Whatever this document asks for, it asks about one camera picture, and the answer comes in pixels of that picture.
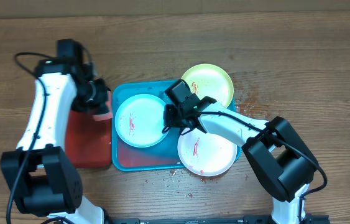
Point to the yellow-green plate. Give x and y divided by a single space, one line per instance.
210 80

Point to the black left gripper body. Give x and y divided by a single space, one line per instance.
91 95

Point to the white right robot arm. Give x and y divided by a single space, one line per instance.
281 161

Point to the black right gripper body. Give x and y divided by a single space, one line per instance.
178 118

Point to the light blue plate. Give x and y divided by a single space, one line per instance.
139 120

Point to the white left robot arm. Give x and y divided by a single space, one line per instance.
40 176

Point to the white plate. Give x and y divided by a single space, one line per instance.
207 154

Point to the red sponge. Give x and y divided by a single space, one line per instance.
104 110

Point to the black tray with red liquid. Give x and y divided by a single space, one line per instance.
88 139

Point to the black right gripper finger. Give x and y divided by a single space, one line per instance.
166 129
184 131

